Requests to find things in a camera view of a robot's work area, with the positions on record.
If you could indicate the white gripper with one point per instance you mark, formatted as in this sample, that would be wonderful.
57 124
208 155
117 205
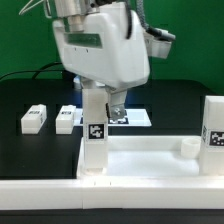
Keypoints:
110 50

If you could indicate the white desk top tray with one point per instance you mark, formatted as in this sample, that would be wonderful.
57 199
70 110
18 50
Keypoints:
151 157

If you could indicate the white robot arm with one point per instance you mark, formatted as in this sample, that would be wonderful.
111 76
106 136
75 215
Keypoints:
73 13

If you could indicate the fiducial marker sheet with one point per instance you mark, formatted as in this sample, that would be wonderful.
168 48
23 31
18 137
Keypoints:
133 118

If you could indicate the white front guide rail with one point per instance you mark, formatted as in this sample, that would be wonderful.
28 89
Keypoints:
174 193

